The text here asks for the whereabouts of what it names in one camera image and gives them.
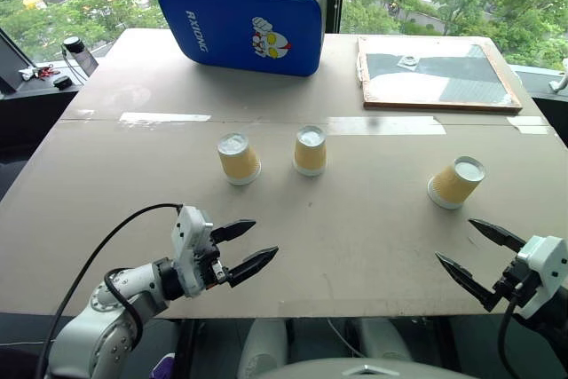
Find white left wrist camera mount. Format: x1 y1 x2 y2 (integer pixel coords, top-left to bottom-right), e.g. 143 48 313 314
170 205 215 298

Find grey robot leg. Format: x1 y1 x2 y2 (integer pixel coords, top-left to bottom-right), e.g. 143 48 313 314
353 317 414 363
236 318 290 379

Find purple shoe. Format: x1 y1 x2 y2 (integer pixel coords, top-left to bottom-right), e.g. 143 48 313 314
149 351 178 379

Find clear tape strip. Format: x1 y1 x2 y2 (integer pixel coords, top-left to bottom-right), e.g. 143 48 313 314
505 115 552 136
327 115 447 137

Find grey robot torso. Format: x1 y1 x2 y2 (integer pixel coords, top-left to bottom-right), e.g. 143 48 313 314
256 357 483 379

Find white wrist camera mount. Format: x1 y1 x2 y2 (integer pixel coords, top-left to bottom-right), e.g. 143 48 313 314
170 205 215 298
517 235 568 320

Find wooden framed board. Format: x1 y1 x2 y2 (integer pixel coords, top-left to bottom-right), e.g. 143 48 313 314
355 35 524 114

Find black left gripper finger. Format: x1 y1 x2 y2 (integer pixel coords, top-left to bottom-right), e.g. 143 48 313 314
227 245 280 288
209 218 257 243

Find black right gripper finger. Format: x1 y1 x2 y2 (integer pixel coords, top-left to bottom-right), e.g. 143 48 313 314
434 251 497 313
468 217 527 254

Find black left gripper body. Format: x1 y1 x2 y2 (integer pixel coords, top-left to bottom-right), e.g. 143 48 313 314
195 228 233 294

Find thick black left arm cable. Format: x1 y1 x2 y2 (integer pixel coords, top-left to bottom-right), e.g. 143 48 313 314
103 267 145 347

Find red and white small items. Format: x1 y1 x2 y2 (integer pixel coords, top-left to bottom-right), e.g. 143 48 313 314
18 65 61 82

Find black cylindrical device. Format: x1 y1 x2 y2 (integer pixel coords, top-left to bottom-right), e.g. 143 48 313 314
61 36 87 54

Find blue padded kick shield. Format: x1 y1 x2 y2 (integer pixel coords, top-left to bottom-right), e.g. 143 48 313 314
156 0 328 79

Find yellow ribbed paper cup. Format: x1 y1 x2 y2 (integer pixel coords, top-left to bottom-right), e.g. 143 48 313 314
292 124 328 178
217 131 263 186
426 155 486 211

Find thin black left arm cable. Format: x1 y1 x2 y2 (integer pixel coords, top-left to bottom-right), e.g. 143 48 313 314
35 203 185 379

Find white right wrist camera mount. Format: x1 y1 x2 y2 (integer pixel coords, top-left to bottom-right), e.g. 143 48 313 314
517 235 568 320

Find black side table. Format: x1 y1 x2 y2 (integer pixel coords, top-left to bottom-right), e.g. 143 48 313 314
0 76 86 202

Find white figurine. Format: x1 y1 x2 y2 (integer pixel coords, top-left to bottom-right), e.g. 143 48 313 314
548 58 568 94

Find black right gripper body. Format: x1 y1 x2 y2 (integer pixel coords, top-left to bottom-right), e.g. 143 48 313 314
489 257 540 310

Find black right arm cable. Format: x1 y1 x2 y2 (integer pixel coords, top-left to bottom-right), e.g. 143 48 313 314
497 272 536 379

